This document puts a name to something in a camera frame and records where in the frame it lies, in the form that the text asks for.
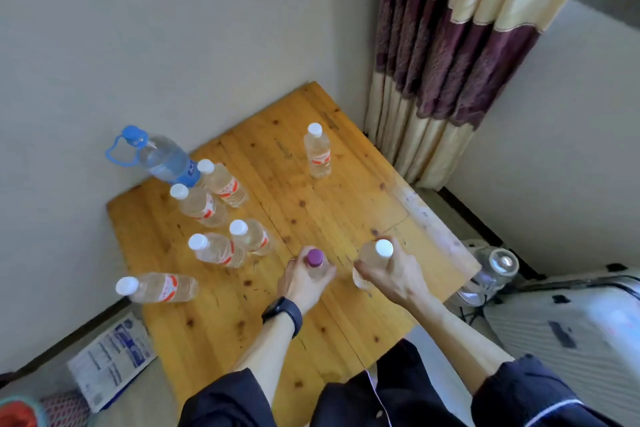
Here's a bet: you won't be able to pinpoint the person's left hand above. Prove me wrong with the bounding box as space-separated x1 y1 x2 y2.
276 245 339 318

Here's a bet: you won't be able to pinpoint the person's right hand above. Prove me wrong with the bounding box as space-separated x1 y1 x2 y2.
353 235 432 314

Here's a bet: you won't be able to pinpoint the purple cap bottle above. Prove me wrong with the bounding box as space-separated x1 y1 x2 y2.
305 248 332 282

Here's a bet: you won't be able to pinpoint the white cap bottle right- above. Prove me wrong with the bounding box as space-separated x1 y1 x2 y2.
351 239 395 292

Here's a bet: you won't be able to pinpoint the cluster of white cap bottles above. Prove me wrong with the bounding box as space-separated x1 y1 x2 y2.
115 122 333 304

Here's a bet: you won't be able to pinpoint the large blue handle water bottle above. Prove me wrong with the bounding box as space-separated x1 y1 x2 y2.
105 125 202 188

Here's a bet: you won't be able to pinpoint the person's left forearm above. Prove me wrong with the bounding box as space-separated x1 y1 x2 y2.
232 319 296 410

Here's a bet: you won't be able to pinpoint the person's right forearm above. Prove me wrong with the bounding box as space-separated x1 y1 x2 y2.
407 291 516 395

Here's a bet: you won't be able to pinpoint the person's black trousers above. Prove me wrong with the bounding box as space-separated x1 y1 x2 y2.
309 339 469 427

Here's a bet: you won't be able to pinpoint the person's black left sleeve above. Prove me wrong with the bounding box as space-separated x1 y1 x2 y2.
177 367 279 427

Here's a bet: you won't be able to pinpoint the person's black sleeve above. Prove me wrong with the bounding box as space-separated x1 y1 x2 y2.
471 354 626 427
177 367 279 427

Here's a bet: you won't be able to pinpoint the person's black right sleeve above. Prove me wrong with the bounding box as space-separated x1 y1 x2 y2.
471 354 626 427

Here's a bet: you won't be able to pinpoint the black smartwatch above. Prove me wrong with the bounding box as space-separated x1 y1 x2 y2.
261 296 304 340

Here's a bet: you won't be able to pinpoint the wooden table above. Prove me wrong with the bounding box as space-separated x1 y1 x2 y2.
106 81 482 427

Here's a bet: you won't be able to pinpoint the white ribbed suitcase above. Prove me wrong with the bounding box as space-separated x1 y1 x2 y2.
482 266 640 427

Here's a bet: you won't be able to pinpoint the white blue printed packet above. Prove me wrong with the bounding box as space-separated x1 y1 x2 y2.
67 311 159 414

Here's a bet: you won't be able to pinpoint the cream and purple curtain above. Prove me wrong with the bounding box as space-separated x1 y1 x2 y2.
363 0 611 191

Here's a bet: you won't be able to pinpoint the blue rim woven basket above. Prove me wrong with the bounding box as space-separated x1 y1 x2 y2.
0 389 93 427

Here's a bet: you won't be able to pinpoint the red plastic bag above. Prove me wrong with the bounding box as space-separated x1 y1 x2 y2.
0 401 41 427

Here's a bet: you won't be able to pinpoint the black kettle cable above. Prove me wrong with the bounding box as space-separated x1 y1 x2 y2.
457 301 503 325

